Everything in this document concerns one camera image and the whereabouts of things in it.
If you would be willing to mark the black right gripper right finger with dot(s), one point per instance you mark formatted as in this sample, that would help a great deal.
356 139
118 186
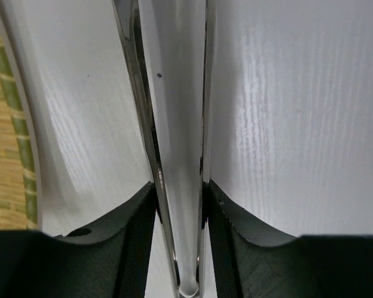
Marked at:
253 259

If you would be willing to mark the bamboo sushi mat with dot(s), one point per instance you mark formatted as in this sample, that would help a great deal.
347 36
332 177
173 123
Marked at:
18 179

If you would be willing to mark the metal tongs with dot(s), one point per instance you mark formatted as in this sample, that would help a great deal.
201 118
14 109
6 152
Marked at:
164 45

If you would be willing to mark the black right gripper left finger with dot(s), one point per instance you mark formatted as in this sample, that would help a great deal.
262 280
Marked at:
108 257

